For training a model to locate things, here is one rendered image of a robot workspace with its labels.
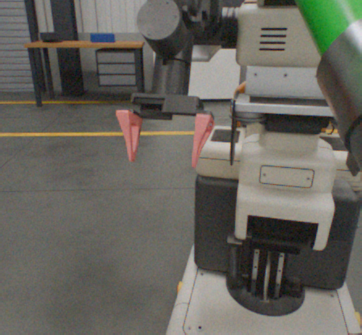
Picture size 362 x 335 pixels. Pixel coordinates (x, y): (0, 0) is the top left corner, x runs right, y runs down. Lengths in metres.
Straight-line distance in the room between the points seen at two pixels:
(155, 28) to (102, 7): 5.82
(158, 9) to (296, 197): 0.56
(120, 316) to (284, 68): 1.26
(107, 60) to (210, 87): 1.58
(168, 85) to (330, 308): 1.05
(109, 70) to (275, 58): 4.32
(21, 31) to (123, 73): 2.26
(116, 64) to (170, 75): 4.47
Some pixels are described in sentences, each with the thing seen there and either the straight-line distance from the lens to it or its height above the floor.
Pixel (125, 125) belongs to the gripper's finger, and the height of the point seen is 1.05.
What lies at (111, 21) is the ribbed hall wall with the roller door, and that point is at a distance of 6.27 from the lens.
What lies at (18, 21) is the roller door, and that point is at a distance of 6.58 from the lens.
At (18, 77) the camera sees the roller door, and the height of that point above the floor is 0.25.
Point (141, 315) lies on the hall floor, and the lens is 1.62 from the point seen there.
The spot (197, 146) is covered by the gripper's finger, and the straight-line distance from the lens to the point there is 0.48.
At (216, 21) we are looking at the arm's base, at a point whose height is 1.19.
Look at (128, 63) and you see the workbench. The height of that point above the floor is 0.63.
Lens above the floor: 1.19
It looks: 21 degrees down
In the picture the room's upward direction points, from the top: straight up
